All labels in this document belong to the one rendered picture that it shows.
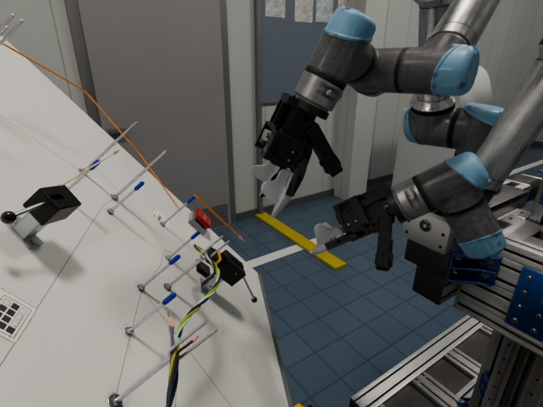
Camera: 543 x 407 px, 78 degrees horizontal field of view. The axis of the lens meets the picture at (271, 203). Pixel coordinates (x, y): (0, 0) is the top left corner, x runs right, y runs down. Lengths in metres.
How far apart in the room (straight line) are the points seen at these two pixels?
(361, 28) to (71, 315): 0.56
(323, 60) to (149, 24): 2.37
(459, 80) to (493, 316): 0.75
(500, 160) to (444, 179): 0.16
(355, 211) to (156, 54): 2.39
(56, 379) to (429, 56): 0.64
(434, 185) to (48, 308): 0.60
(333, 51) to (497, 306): 0.84
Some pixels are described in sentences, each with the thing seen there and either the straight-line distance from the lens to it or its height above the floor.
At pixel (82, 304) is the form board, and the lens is 0.50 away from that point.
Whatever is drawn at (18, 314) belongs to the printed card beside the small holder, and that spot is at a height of 1.26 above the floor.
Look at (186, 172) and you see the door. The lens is 3.05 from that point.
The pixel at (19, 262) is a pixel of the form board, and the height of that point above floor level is 1.29.
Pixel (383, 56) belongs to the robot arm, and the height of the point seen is 1.51.
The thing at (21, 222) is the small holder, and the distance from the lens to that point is 0.51.
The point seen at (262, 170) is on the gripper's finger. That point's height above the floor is 1.30.
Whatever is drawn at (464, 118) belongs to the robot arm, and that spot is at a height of 1.36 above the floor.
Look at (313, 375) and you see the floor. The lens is 1.98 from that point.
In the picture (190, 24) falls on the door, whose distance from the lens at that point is 2.98.
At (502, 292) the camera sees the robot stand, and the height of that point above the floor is 0.93.
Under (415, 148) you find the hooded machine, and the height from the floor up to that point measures 0.63.
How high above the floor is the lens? 1.50
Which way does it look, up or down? 23 degrees down
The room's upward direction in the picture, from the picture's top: straight up
